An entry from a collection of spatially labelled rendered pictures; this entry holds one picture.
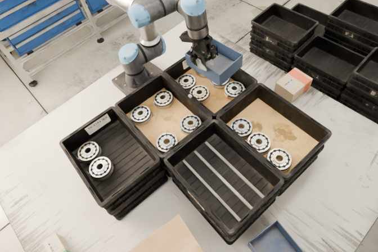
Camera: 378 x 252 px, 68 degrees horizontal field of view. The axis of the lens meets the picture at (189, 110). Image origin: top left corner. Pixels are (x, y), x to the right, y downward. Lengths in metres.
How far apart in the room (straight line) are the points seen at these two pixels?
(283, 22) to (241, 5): 1.11
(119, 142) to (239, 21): 2.22
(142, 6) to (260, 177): 0.82
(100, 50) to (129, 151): 2.01
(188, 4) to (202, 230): 0.92
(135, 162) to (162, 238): 0.37
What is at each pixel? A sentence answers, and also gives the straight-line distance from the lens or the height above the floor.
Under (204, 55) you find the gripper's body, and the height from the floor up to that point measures 1.26.
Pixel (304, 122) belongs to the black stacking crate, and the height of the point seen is 0.88.
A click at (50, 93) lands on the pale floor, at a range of 3.06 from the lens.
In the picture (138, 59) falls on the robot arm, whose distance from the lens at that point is 1.59.
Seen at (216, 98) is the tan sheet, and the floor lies 0.83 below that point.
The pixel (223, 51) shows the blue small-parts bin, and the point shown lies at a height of 1.10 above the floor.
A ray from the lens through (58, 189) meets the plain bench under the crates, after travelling 1.59.
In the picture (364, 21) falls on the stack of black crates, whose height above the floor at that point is 0.49.
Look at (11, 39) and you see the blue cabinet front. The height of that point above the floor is 0.50.
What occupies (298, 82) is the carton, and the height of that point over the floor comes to 0.77.
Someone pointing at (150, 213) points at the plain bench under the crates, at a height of 0.70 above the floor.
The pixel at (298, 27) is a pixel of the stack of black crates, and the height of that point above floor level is 0.49.
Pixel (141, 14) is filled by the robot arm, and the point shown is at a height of 1.45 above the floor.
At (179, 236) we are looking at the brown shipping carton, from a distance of 1.16.
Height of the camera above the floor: 1.99
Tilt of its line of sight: 54 degrees down
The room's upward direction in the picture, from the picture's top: 11 degrees counter-clockwise
